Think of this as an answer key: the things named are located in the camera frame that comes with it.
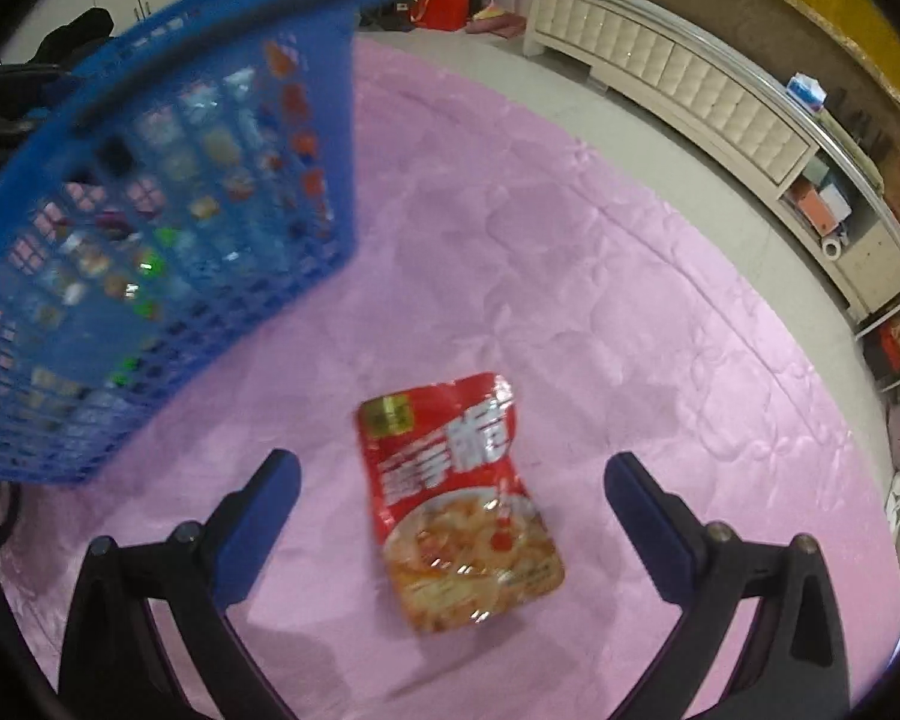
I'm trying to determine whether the red snack pouch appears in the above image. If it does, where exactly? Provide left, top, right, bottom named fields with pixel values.
left=356, top=372, right=566, bottom=634

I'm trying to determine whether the white metal shelf rack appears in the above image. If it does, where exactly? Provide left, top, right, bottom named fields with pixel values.
left=855, top=299, right=900, bottom=394

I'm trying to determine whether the blue plastic basket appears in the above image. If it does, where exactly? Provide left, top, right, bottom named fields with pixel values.
left=0, top=0, right=385, bottom=484

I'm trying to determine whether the pink quilted tablecloth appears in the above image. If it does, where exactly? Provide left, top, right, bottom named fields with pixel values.
left=0, top=39, right=900, bottom=718

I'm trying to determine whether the white TV cabinet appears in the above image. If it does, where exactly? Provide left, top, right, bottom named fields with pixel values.
left=523, top=0, right=900, bottom=322

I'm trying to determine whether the tissue box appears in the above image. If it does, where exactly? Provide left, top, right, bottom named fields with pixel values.
left=785, top=73, right=827, bottom=112

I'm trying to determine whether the red bag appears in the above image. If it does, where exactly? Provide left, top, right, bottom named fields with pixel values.
left=411, top=0, right=470, bottom=31

